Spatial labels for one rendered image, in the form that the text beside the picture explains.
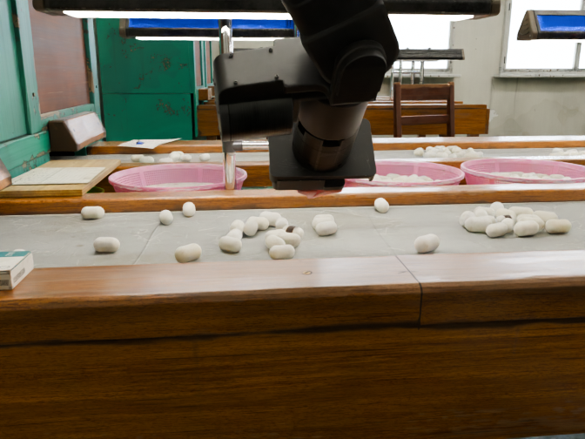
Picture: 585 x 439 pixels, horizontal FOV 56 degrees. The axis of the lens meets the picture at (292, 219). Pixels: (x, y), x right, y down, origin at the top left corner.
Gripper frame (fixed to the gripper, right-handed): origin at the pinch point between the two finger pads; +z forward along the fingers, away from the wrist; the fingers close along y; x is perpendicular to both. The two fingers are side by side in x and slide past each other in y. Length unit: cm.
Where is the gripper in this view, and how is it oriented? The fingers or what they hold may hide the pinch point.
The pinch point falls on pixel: (310, 189)
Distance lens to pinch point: 62.0
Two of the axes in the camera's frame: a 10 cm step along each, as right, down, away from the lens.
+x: 0.6, 9.1, -4.0
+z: -0.8, 4.1, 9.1
